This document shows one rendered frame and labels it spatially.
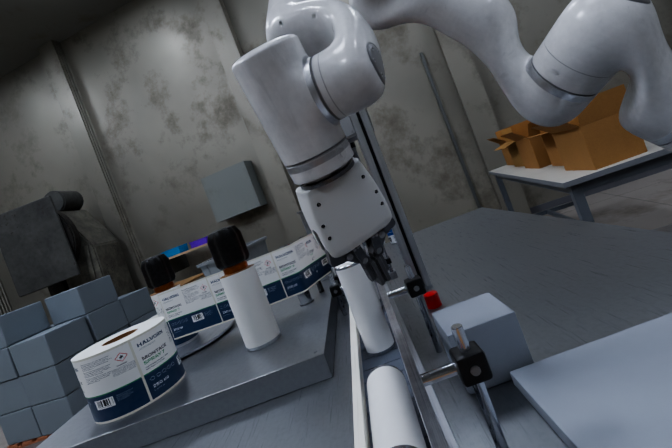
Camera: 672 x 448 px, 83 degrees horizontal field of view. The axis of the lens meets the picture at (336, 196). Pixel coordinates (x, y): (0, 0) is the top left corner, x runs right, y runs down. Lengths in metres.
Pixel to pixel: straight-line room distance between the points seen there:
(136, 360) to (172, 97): 5.74
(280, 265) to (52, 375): 3.10
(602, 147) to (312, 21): 2.09
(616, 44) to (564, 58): 0.06
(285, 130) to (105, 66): 6.95
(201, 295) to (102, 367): 0.36
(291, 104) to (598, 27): 0.45
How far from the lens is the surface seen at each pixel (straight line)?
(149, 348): 1.00
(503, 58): 0.74
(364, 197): 0.48
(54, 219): 6.22
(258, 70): 0.43
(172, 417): 0.92
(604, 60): 0.70
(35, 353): 4.11
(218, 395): 0.87
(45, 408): 4.26
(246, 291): 0.95
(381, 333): 0.68
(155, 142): 6.66
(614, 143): 2.49
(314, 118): 0.42
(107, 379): 1.01
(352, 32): 0.43
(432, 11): 0.76
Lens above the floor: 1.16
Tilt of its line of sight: 1 degrees down
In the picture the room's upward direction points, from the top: 21 degrees counter-clockwise
